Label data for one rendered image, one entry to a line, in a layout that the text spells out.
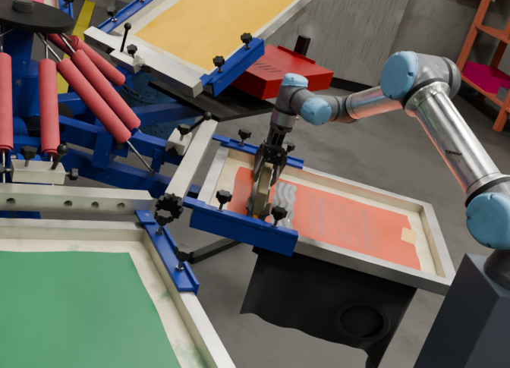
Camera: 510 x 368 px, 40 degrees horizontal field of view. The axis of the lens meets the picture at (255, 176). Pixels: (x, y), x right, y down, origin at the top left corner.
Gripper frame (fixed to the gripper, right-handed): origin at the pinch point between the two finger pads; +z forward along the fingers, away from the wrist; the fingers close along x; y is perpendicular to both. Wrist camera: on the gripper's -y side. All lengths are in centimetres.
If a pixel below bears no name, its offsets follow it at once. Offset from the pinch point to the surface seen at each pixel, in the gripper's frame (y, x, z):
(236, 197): 5.5, -6.9, 6.2
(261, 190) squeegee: 18.5, -0.6, -4.2
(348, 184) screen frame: -25.4, 29.9, 3.2
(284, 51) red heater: -149, -4, -9
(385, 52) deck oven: -568, 106, 49
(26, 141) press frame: 30, -66, -3
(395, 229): -6.1, 46.4, 6.3
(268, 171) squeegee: 2.7, 0.3, -4.2
